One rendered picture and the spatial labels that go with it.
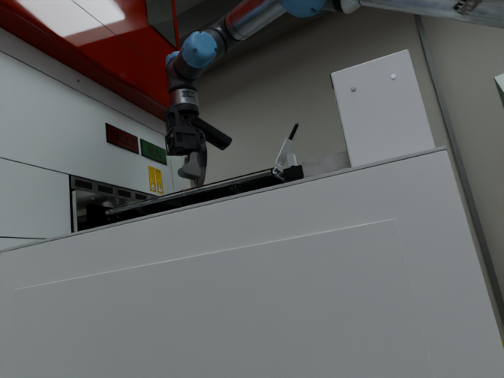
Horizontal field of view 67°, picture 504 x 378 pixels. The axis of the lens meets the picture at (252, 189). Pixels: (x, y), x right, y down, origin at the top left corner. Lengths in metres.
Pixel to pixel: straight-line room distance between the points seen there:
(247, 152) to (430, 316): 3.57
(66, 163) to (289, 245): 0.54
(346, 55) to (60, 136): 3.21
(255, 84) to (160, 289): 3.69
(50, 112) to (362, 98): 0.59
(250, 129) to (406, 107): 3.50
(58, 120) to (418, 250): 0.69
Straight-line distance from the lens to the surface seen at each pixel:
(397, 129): 0.47
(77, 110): 0.90
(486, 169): 3.33
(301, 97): 3.79
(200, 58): 0.93
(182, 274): 0.45
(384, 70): 0.50
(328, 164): 0.66
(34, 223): 0.75
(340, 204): 0.40
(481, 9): 0.62
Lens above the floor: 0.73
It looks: 13 degrees up
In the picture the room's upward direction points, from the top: 9 degrees counter-clockwise
